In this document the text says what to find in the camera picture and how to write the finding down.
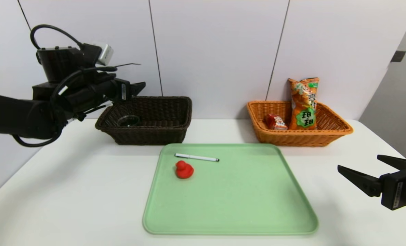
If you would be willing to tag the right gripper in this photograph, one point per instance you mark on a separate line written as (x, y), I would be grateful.
(396, 190)

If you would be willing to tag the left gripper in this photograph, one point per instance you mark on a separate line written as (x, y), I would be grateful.
(123, 91)

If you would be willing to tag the red rubber duck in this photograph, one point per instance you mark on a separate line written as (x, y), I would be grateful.
(184, 171)

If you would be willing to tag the orange snack bag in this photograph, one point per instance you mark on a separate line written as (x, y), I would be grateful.
(303, 102)

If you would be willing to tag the red milk carton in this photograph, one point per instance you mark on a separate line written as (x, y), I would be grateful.
(275, 123)

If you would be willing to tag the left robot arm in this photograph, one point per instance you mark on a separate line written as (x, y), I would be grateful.
(18, 114)

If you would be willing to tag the dark brown wicker basket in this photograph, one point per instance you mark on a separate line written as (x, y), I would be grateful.
(155, 137)

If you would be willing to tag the orange wicker basket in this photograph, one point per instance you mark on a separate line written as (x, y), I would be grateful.
(291, 139)

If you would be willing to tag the white pen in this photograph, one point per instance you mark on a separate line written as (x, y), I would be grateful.
(196, 157)

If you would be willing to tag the green plastic tray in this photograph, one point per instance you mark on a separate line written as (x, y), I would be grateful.
(230, 205)

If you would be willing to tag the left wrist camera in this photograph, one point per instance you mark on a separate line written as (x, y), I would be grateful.
(106, 54)

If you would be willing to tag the dark wall fixture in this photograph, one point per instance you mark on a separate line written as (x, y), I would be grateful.
(397, 56)

